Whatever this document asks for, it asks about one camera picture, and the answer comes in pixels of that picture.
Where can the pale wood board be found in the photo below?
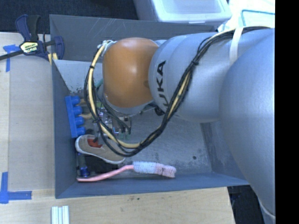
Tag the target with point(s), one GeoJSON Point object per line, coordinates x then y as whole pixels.
{"type": "Point", "coordinates": [30, 125]}

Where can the grey metal bin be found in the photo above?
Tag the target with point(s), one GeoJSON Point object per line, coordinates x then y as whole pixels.
{"type": "Point", "coordinates": [177, 143]}

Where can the tan shoe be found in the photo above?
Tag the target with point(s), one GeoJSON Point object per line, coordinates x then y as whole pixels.
{"type": "Point", "coordinates": [102, 151]}

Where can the blue knobbed plastic block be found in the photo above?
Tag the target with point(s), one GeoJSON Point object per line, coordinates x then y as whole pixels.
{"type": "Point", "coordinates": [73, 115]}

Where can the tan curved object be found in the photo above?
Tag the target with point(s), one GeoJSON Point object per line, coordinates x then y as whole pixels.
{"type": "Point", "coordinates": [87, 116]}

